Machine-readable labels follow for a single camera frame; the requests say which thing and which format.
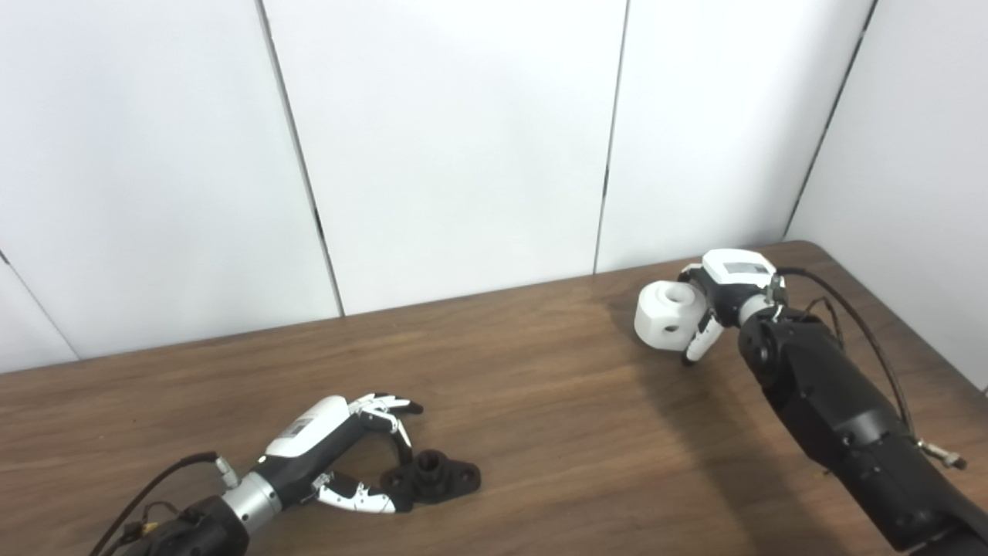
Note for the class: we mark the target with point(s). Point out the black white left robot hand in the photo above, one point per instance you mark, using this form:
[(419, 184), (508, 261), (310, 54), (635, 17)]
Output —
[(309, 436)]

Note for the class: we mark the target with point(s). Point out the black plastic holder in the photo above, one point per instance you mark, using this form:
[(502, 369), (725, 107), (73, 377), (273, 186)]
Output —
[(455, 479)]

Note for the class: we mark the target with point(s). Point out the round white plastic piece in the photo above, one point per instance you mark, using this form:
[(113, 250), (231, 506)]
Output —
[(664, 309)]

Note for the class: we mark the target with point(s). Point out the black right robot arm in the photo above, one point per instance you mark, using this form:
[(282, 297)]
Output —
[(834, 401)]

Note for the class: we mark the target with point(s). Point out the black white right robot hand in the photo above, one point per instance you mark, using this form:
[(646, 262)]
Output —
[(737, 282)]

